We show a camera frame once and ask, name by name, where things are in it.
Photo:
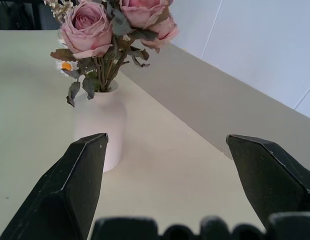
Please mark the white ceramic vase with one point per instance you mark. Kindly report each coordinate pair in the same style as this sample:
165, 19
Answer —
105, 120

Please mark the pink rose bouquet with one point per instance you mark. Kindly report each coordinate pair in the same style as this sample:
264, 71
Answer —
100, 37

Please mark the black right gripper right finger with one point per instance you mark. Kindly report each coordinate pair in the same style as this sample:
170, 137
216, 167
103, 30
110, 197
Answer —
272, 175

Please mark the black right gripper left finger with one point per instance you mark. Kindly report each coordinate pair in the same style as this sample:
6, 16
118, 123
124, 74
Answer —
67, 190

